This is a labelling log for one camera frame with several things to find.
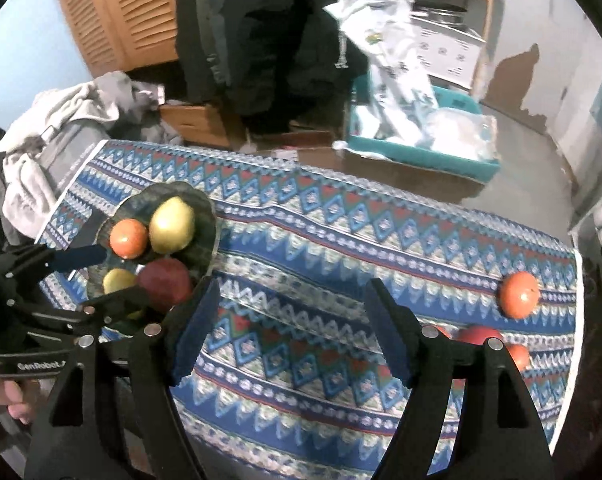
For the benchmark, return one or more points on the blue patterned tablecloth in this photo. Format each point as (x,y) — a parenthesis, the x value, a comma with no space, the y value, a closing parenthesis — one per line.
(331,260)

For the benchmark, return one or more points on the greenish yellow mango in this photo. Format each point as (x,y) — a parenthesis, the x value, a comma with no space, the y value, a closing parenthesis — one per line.
(172,225)

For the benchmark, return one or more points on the medium orange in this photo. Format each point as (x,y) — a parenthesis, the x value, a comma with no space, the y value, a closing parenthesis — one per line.
(128,238)

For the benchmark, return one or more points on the white cloth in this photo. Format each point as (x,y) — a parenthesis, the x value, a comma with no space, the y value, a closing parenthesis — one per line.
(56,125)

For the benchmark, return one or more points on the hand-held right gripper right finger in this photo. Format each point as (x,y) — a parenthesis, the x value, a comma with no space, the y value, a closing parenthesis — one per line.
(392,342)

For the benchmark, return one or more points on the white rice bag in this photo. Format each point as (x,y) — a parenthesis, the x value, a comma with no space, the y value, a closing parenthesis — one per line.
(396,70)

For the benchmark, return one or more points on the wooden drawer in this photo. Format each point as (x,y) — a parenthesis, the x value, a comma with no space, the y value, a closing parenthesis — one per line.
(196,123)

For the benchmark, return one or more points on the shoe rack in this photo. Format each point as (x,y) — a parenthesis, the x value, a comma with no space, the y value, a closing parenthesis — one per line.
(581,225)

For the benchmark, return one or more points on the person's left hand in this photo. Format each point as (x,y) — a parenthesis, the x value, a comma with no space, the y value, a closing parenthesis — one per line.
(1,396)

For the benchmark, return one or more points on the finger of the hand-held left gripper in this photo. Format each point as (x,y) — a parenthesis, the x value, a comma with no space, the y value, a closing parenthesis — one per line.
(116,302)
(76,256)

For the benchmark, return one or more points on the large orange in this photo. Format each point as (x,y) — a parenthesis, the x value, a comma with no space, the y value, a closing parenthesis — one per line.
(518,295)

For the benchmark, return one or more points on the dark glass plate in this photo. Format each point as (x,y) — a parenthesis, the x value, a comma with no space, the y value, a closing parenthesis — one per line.
(206,240)

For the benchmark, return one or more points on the wooden louvered wardrobe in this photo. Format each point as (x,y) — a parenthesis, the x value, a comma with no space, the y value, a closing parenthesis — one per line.
(131,10)

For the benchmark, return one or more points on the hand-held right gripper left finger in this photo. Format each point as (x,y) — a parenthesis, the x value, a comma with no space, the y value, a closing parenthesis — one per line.
(196,332)

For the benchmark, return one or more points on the dark red apple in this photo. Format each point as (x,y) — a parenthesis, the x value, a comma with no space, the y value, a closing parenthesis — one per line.
(166,282)

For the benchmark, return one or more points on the clear plastic bag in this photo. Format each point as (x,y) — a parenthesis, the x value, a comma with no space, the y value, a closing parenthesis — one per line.
(461,132)

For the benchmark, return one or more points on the flat cardboard box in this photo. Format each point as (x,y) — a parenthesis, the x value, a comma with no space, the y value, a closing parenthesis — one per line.
(406,181)

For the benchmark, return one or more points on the teal plastic crate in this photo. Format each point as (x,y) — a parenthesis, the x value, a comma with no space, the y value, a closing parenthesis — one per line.
(431,161)

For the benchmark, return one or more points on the black hooded jacket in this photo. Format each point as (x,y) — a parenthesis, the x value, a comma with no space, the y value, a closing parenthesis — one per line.
(281,35)

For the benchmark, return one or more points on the white perforated basket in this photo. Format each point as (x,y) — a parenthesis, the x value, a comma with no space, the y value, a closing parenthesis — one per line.
(446,55)

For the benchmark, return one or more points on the wooden shelf rack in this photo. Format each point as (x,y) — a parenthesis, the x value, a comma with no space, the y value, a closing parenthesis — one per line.
(487,35)

